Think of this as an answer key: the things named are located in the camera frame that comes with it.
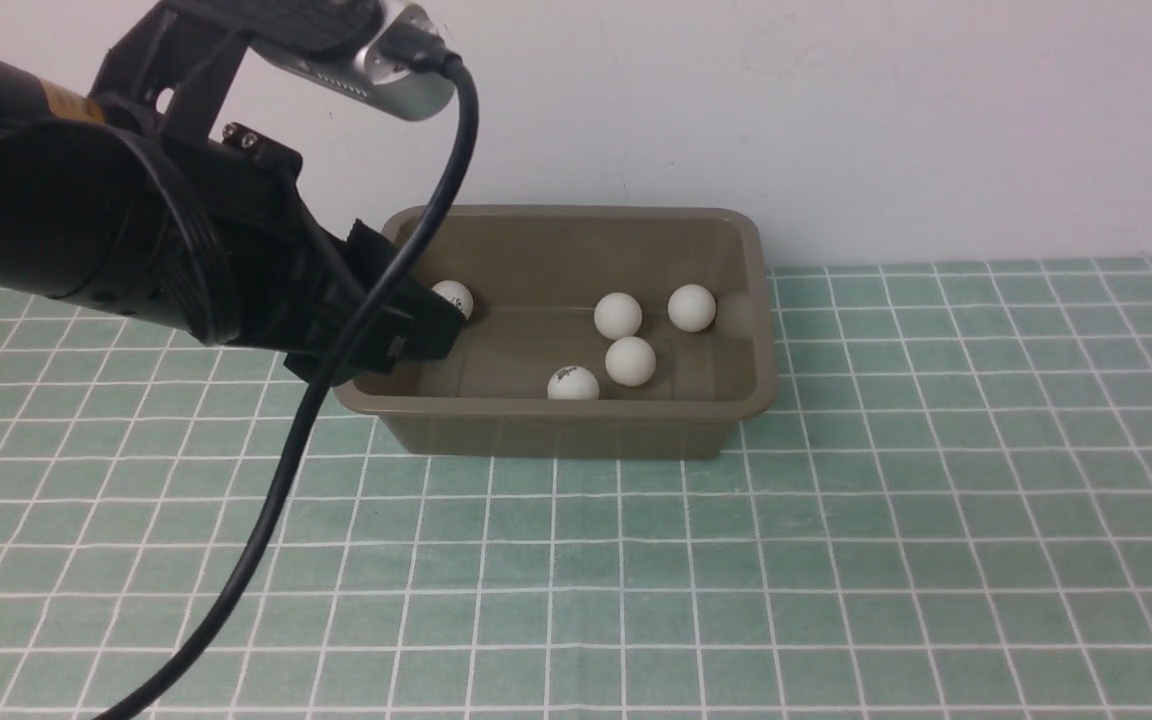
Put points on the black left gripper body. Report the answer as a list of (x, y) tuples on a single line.
[(297, 283)]

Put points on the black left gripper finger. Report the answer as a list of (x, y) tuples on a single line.
[(416, 325)]

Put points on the white printed table-tennis ball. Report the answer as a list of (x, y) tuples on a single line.
[(457, 294)]

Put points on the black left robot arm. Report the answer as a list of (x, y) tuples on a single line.
[(120, 200)]

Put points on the brown plastic bin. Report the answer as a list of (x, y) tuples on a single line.
[(536, 273)]

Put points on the green checkered tablecloth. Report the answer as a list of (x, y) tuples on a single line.
[(947, 513)]

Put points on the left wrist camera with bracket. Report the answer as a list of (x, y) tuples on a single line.
[(172, 73)]

